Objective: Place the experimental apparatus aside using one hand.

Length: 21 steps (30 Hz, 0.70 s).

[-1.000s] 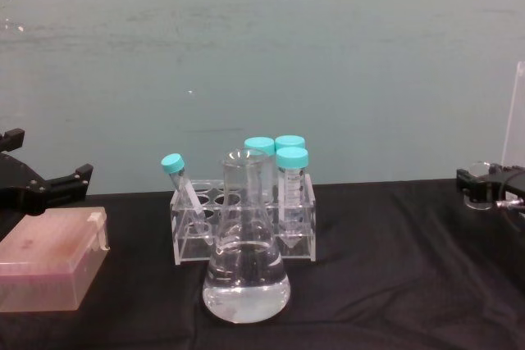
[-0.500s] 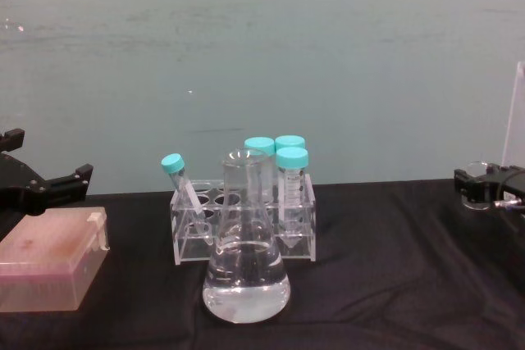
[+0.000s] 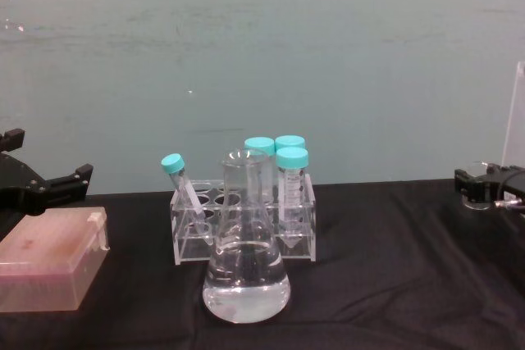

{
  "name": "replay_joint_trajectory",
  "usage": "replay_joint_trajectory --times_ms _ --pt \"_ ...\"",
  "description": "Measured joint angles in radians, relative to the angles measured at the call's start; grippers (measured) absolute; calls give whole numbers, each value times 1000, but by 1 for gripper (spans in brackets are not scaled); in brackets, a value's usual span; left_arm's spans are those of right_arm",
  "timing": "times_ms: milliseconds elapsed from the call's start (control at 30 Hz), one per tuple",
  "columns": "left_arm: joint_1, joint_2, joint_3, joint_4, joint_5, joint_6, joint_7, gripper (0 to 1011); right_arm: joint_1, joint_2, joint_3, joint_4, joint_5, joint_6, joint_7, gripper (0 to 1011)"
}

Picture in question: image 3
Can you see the clear acrylic tube rack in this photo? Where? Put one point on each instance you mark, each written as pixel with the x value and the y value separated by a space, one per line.
pixel 303 239

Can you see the pink translucent pipette tip box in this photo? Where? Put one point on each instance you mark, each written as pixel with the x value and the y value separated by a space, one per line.
pixel 45 260

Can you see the clear tube with teal cap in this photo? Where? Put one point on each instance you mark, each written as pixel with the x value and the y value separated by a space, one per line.
pixel 290 141
pixel 259 144

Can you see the leaning tube with teal cap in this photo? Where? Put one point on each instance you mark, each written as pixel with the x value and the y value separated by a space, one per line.
pixel 186 192

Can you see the clear glass conical flask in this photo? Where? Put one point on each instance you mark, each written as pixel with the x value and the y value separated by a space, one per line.
pixel 246 284

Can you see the black table cloth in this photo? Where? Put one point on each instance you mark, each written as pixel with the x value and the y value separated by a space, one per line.
pixel 389 284

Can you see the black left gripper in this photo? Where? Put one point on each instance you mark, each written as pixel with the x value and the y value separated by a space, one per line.
pixel 16 186

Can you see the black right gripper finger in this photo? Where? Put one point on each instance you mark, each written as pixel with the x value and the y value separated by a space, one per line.
pixel 471 185

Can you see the graduated tube with teal cap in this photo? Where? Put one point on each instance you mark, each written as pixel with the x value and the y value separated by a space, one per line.
pixel 291 194

